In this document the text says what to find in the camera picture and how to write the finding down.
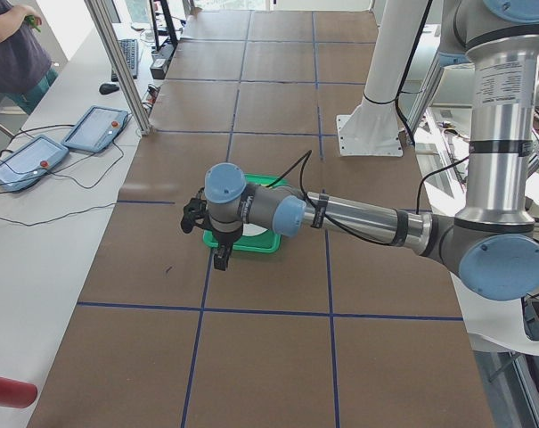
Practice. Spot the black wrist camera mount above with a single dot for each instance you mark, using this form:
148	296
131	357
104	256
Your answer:
195	214

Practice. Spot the black computer keyboard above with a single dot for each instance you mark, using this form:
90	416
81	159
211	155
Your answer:
129	49

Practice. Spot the far blue teach pendant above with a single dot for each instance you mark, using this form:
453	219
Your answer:
96	130

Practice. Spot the white round plate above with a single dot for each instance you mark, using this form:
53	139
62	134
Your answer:
253	230

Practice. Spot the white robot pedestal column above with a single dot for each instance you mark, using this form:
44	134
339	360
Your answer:
372	128

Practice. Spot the aluminium frame post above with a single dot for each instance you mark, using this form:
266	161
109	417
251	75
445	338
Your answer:
103	25

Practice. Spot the red cylinder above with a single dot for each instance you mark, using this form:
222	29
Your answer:
16	394

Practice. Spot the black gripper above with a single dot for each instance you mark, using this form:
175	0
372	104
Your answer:
223	239

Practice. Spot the green plastic tray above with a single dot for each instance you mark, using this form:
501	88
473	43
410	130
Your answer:
268	242

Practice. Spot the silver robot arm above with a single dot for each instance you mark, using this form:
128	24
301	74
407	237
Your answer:
488	244

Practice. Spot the black computer mouse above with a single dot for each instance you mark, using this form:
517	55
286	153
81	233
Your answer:
108	88

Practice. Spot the blue teach pendant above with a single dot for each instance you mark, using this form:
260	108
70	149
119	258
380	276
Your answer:
96	130
24	167

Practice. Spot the near blue teach pendant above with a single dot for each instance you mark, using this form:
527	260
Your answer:
24	167

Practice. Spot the person in purple shirt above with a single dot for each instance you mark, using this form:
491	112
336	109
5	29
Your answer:
26	68

